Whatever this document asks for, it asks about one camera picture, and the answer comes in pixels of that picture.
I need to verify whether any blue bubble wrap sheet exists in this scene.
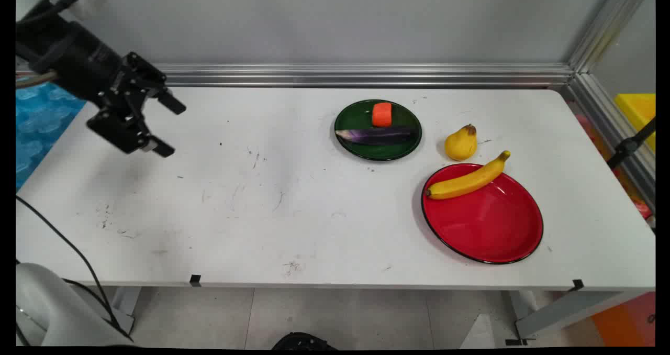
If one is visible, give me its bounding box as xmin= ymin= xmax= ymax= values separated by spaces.
xmin=16 ymin=80 xmax=87 ymax=191

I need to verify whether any yellow plastic bin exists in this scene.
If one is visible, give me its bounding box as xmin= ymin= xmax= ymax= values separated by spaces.
xmin=614 ymin=93 xmax=656 ymax=151

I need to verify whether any grey table leg with foot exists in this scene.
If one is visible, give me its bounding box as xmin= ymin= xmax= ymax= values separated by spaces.
xmin=501 ymin=290 xmax=631 ymax=345

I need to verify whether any horizontal aluminium frame rail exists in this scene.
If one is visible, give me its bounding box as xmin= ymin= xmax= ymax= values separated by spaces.
xmin=16 ymin=63 xmax=574 ymax=88

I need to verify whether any orange box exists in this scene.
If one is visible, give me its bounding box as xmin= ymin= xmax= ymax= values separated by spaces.
xmin=591 ymin=292 xmax=656 ymax=347

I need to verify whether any red round plate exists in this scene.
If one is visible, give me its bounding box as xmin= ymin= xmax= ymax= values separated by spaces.
xmin=421 ymin=163 xmax=544 ymax=265

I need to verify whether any long black cable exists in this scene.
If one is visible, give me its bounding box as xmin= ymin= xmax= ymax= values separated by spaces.
xmin=16 ymin=195 xmax=135 ymax=343

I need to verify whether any yellow toy banana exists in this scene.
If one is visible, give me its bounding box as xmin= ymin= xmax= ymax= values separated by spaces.
xmin=425 ymin=150 xmax=511 ymax=200

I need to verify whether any dark green round plate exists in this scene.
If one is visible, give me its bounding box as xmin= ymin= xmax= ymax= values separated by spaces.
xmin=334 ymin=99 xmax=423 ymax=162

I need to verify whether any upright aluminium frame post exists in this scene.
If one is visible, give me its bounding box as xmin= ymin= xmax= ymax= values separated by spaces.
xmin=568 ymin=0 xmax=653 ymax=74

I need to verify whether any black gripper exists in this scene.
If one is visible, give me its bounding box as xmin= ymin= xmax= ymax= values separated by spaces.
xmin=16 ymin=20 xmax=187 ymax=158

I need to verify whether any yellow toy pear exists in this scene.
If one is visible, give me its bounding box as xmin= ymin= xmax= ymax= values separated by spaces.
xmin=444 ymin=124 xmax=478 ymax=161

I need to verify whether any slanted aluminium frame rail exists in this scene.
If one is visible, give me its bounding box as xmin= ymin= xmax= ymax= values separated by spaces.
xmin=561 ymin=72 xmax=656 ymax=214

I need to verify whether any orange carrot piece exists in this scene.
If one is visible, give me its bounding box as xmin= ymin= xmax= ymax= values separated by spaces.
xmin=372 ymin=102 xmax=393 ymax=128

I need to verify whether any purple toy eggplant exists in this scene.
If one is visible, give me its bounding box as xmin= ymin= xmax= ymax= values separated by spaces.
xmin=335 ymin=126 xmax=417 ymax=146

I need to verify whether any black round object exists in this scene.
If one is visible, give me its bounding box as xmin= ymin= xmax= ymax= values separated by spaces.
xmin=271 ymin=332 xmax=339 ymax=351

